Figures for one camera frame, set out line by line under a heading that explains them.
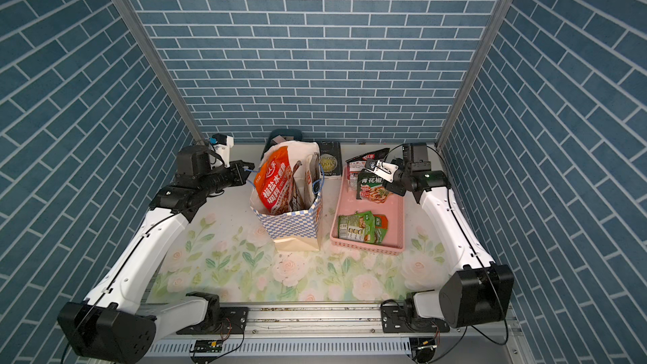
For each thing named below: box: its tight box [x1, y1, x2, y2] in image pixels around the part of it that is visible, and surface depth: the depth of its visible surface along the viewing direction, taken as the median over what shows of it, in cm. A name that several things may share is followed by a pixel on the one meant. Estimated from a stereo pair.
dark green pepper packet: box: [356, 168, 393, 204], surface depth 95 cm
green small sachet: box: [337, 210, 389, 245], surface depth 92 cm
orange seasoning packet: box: [254, 145, 293, 215], surface depth 86 cm
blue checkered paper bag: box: [250, 140, 324, 252], surface depth 80 cm
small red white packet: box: [345, 148, 391, 182], surface depth 92 cm
